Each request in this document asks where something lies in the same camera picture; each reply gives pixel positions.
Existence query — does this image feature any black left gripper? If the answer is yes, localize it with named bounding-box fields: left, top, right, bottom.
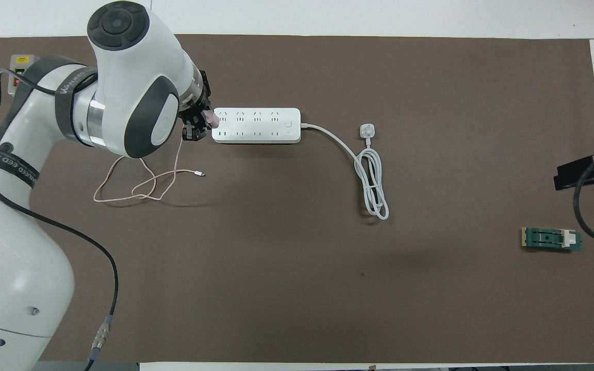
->
left=181, top=70, right=215, bottom=142

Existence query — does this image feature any pink charging cable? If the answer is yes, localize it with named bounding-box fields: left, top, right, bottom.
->
left=93, top=129, right=207, bottom=203

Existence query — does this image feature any white power strip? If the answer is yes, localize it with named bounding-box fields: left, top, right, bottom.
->
left=211, top=107, right=302, bottom=144

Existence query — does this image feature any green circuit board module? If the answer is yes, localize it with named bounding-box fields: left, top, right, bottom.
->
left=521, top=227, right=583, bottom=253

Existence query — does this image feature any brown table mat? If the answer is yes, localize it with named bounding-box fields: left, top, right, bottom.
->
left=0, top=34, right=594, bottom=364

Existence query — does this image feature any white power cord with plug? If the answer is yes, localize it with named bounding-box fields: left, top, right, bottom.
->
left=300, top=122, right=390, bottom=221

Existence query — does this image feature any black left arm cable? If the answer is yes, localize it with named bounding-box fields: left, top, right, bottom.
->
left=0, top=69, right=119, bottom=371

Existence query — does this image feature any grey on-off switch box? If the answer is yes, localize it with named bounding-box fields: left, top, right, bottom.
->
left=8, top=54, right=37, bottom=96

